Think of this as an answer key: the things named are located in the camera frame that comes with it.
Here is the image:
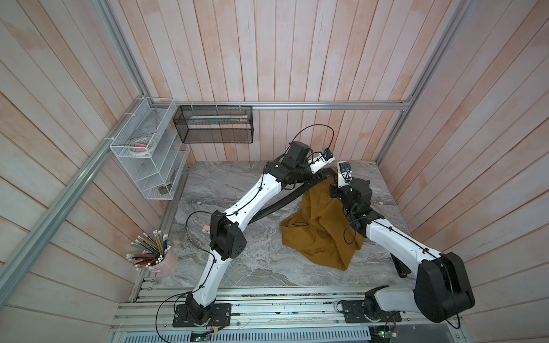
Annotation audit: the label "black leather belt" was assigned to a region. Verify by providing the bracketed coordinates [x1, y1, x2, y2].
[249, 180, 324, 224]

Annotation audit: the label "mustard yellow trousers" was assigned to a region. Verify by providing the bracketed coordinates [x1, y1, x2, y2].
[280, 178, 364, 271]

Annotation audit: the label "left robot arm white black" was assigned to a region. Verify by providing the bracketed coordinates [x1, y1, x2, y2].
[184, 141, 335, 325]

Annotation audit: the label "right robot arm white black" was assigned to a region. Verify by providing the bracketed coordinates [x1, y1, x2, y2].
[330, 179, 476, 323]

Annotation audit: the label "black stapler on table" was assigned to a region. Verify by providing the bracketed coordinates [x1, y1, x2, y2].
[391, 254, 412, 278]

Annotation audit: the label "aluminium base platform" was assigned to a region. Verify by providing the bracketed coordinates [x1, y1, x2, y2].
[107, 278, 472, 342]

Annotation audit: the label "pink pencil cup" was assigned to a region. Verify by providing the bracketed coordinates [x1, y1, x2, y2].
[149, 250, 178, 277]

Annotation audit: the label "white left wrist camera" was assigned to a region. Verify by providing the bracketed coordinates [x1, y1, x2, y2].
[308, 149, 335, 174]

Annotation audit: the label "black wire mesh basket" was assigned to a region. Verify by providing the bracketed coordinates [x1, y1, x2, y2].
[172, 105, 254, 144]

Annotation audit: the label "white wire mesh shelf rack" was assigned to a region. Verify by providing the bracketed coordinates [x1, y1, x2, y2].
[110, 97, 189, 201]

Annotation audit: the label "aluminium frame rails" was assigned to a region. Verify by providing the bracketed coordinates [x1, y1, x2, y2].
[0, 0, 473, 307]

